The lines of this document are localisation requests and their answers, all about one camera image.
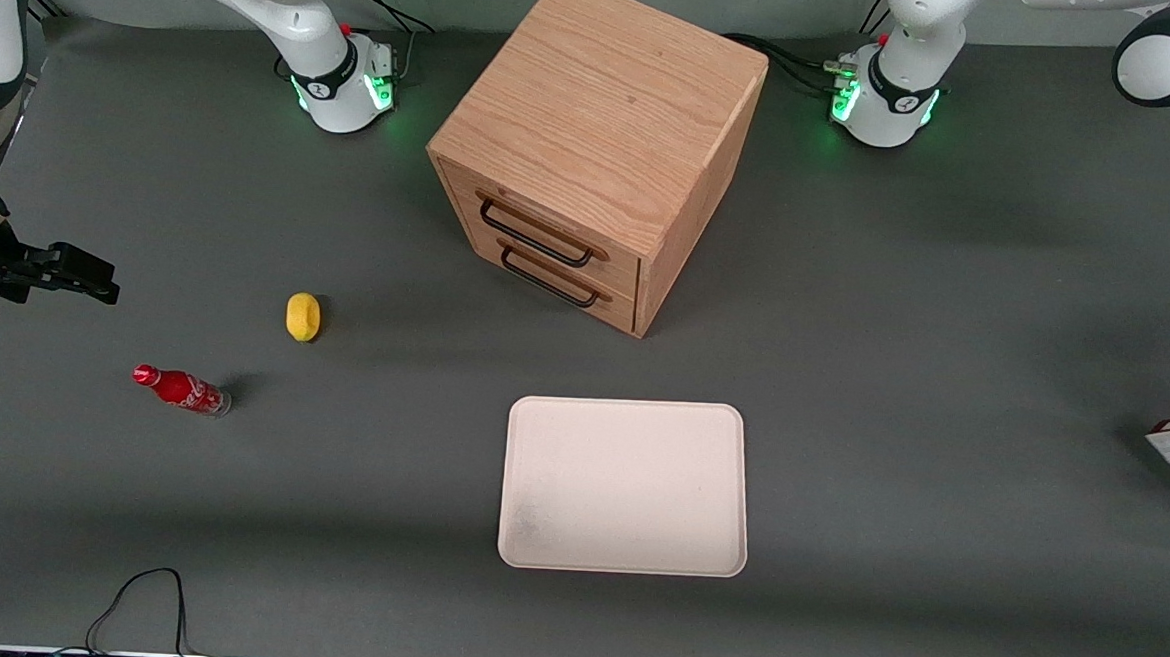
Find white rectangular tray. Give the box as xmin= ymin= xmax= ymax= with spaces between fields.
xmin=496 ymin=392 xmax=756 ymax=581

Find red cola bottle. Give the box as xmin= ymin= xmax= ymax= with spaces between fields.
xmin=130 ymin=363 xmax=234 ymax=419

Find yellow lemon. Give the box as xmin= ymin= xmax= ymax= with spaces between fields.
xmin=285 ymin=292 xmax=323 ymax=344

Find wooden drawer front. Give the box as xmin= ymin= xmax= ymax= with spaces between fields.
xmin=443 ymin=204 xmax=643 ymax=335
xmin=432 ymin=159 xmax=647 ymax=297

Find wooden drawer cabinet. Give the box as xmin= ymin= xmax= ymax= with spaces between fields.
xmin=417 ymin=0 xmax=773 ymax=345

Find black looped table cable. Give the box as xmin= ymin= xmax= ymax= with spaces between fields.
xmin=55 ymin=561 xmax=233 ymax=657

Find black right arm base cables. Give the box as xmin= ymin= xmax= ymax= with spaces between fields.
xmin=336 ymin=0 xmax=439 ymax=86

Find black arm base cables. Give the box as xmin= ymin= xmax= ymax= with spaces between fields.
xmin=720 ymin=0 xmax=899 ymax=101
xmin=336 ymin=0 xmax=439 ymax=86

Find black metal drawer handle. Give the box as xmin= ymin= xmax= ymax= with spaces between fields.
xmin=474 ymin=195 xmax=614 ymax=271
xmin=496 ymin=243 xmax=616 ymax=311

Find black left arm base cables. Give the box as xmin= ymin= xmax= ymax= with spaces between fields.
xmin=720 ymin=0 xmax=899 ymax=101

